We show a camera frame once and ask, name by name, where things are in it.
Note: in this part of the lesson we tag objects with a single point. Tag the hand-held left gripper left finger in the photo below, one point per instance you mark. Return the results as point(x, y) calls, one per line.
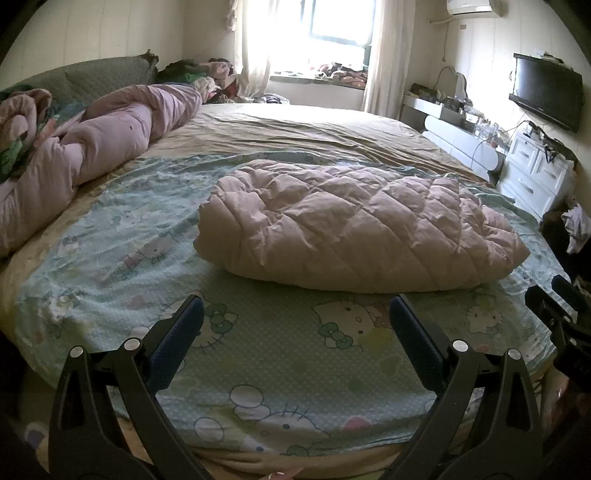
point(178, 339)

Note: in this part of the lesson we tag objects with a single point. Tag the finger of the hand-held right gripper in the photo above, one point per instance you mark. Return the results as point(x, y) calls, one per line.
point(547, 307)
point(565, 288)

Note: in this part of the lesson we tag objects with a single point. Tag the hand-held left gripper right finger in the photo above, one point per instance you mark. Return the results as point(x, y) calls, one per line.
point(415, 339)

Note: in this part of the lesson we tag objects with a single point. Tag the pink quilted jacket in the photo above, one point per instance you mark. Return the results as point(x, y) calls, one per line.
point(360, 221)

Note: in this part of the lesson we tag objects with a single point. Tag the pile of mixed clothes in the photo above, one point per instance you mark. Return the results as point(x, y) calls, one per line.
point(212, 78)

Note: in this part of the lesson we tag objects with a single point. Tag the clothes heap on windowsill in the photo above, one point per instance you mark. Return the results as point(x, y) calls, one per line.
point(337, 74)

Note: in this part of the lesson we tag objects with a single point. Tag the white crumpled cloth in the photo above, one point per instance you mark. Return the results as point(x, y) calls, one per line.
point(577, 224)

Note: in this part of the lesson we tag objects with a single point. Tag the white chest of drawers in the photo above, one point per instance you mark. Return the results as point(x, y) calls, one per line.
point(535, 175)

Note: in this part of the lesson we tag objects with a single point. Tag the teal cartoon printed sheet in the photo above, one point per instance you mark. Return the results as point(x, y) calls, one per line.
point(138, 221)

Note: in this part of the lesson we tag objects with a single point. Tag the cluster of toiletry bottles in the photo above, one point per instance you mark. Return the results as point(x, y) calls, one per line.
point(485, 127)

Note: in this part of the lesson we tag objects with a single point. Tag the white dressing table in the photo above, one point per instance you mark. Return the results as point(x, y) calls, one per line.
point(455, 136)

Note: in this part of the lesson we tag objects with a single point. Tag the pink rolled duvet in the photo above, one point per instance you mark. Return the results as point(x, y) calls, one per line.
point(106, 134)

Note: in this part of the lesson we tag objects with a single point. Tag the heart shaped mirror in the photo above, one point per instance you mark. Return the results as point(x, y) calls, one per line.
point(450, 85)

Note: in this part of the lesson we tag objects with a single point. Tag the bed with tan sheet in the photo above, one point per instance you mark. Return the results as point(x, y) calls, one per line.
point(323, 124)

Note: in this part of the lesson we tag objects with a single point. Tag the dark bag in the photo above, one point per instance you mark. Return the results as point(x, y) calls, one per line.
point(422, 91)

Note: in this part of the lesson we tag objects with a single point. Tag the floral printed quilt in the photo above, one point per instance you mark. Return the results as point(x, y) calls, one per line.
point(21, 129)

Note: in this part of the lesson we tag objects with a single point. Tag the grey padded headboard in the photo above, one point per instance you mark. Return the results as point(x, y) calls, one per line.
point(92, 74)

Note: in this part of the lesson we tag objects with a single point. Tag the cream curtain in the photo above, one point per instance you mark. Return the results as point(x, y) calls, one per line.
point(251, 50)
point(388, 55)

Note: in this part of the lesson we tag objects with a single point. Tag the white air conditioner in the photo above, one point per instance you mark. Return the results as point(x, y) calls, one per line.
point(471, 7)

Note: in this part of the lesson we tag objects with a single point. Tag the window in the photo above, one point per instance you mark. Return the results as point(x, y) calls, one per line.
point(332, 23)

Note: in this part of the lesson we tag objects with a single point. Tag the black wall television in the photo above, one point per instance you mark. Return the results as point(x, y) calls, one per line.
point(547, 92)

